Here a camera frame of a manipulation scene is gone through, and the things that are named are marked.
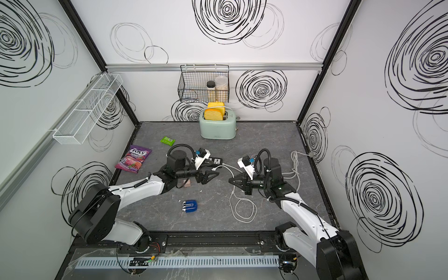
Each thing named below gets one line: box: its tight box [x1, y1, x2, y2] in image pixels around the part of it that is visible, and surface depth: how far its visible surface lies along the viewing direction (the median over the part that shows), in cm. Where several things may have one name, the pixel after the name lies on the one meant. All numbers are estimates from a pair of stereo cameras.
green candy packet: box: [159, 135, 176, 147], surface depth 111 cm
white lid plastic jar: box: [215, 75, 229, 103], surface depth 86 cm
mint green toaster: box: [198, 109, 239, 140], surface depth 104 cm
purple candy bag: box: [114, 144, 153, 174], surface depth 100 cm
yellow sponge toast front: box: [204, 108, 224, 121], surface depth 99 cm
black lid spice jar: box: [206, 80, 216, 103], surface depth 87 cm
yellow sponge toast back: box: [207, 102, 226, 112], surface depth 104 cm
